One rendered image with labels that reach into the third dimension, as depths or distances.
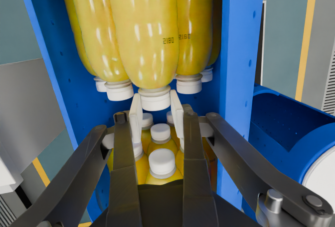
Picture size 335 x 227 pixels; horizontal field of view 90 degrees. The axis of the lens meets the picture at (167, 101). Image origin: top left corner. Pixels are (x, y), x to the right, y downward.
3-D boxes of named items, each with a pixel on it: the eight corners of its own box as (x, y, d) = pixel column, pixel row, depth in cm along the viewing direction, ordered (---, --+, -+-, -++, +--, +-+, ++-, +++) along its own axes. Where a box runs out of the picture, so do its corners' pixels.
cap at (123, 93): (109, 92, 23) (111, 104, 24) (136, 86, 25) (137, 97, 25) (103, 86, 26) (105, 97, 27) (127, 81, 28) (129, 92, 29)
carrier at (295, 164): (249, 89, 132) (227, 63, 123) (408, 170, 50) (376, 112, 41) (221, 114, 137) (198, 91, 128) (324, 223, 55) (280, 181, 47)
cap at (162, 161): (169, 153, 28) (168, 144, 27) (179, 169, 24) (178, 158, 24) (146, 160, 27) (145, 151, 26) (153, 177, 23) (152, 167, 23)
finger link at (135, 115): (140, 143, 16) (132, 144, 16) (142, 113, 23) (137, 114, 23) (136, 115, 15) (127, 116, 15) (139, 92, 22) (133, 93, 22)
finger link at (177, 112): (175, 110, 15) (183, 110, 15) (169, 89, 22) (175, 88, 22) (177, 138, 16) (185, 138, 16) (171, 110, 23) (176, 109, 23)
